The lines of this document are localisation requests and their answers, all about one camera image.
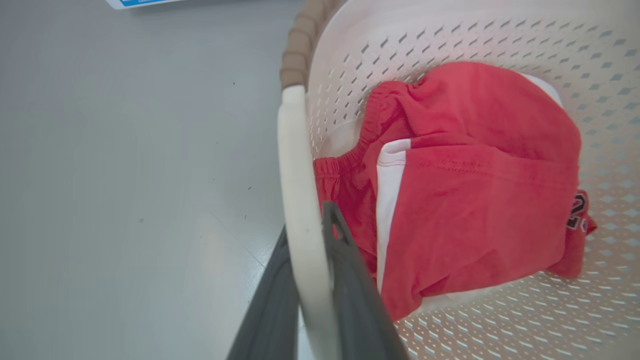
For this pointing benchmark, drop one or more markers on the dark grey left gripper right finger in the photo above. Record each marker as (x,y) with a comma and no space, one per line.
(357,305)

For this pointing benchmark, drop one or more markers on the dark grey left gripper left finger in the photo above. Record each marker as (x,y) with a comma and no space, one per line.
(272,315)

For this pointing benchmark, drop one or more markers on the white perforated laundry basket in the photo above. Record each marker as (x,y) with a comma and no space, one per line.
(350,45)

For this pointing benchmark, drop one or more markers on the red shorts with white stripe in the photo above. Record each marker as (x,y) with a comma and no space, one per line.
(465,200)

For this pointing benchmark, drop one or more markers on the white and blue sign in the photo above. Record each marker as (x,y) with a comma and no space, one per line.
(135,3)

